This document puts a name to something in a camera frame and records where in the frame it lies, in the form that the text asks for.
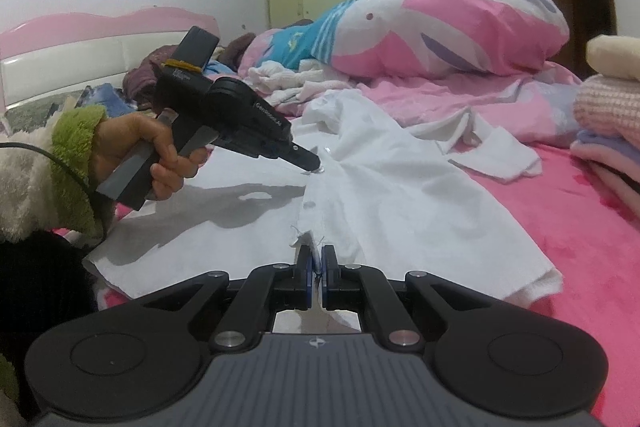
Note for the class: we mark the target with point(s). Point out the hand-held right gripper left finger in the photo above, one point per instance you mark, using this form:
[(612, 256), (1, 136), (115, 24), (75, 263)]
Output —
[(312, 267)]

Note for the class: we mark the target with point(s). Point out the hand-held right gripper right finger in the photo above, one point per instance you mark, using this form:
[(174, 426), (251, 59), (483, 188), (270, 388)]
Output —
[(327, 267)]

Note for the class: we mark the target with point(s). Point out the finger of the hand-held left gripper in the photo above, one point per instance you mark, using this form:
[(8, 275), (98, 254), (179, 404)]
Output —
[(305, 159)]

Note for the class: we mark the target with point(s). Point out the white shirt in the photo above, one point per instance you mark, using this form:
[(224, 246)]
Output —
[(400, 207)]

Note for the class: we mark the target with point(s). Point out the person's left forearm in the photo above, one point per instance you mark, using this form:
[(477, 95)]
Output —
[(30, 187)]

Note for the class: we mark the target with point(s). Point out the pile of crumpled clothes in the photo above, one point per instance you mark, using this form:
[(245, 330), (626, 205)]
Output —
[(145, 77)]

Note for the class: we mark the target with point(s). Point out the person's left hand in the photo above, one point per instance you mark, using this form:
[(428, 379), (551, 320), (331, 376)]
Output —
[(120, 137)]

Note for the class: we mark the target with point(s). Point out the light blue cloth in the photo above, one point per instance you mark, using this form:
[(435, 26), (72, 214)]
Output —
[(220, 67)]

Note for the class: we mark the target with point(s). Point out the white knit sweater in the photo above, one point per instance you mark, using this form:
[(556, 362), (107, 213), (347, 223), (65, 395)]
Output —
[(280, 79)]

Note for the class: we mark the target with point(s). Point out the blue denim jeans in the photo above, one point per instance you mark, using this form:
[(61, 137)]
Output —
[(110, 99)]

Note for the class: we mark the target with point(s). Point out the pink white printed pillow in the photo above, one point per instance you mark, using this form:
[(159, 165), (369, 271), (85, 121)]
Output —
[(450, 22)]

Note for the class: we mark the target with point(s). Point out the pink printed quilt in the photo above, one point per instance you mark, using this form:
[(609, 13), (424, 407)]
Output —
[(500, 107)]

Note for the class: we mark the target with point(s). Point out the person's dark clothing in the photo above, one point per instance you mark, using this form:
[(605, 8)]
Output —
[(40, 307)]

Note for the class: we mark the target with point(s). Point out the lavender folded cloth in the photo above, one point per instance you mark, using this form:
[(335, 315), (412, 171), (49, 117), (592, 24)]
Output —
[(600, 142)]

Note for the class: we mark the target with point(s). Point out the pink folded cloth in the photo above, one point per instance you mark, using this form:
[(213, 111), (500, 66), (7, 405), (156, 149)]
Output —
[(615, 177)]

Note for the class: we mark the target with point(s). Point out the pink knit folded sweater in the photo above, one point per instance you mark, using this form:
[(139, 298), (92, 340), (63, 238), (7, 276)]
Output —
[(610, 107)]

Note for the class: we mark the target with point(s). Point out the cream folded cloth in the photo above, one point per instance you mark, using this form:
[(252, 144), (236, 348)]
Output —
[(615, 57)]

